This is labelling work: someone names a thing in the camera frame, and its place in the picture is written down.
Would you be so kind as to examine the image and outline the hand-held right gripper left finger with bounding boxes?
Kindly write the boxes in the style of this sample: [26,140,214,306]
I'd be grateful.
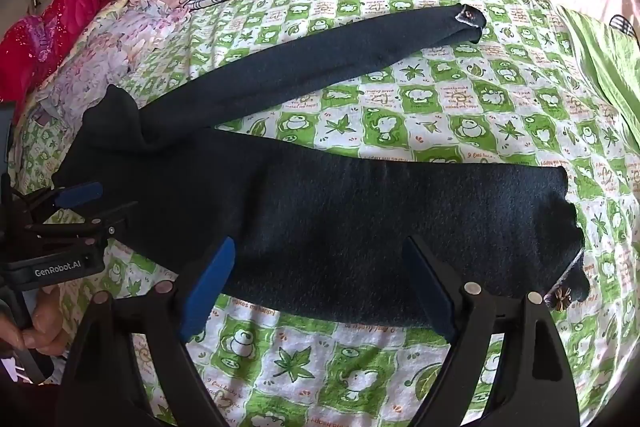
[54,236,237,427]

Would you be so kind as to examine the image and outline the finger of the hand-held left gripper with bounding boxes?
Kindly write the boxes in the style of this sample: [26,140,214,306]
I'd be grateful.
[22,181,104,221]
[24,201,140,244]

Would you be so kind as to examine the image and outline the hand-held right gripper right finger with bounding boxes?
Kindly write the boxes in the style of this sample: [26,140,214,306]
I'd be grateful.
[402,234,583,427]

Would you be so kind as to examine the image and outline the red sequined garment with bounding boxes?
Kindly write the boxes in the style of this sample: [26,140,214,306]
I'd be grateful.
[0,0,143,102]

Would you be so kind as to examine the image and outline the green checked bedsheet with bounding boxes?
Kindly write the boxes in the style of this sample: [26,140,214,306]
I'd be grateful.
[15,0,640,427]

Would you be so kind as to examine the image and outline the dark pants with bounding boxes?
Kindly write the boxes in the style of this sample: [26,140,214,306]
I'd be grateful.
[51,3,591,338]

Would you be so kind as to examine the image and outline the pale floral cloth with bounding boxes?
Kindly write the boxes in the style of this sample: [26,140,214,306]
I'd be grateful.
[30,0,201,128]

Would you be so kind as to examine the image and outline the person's left hand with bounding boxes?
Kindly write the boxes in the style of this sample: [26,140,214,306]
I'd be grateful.
[0,291,66,351]

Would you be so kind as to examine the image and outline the plain green cloth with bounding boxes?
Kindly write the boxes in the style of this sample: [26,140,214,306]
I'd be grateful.
[560,4,640,132]

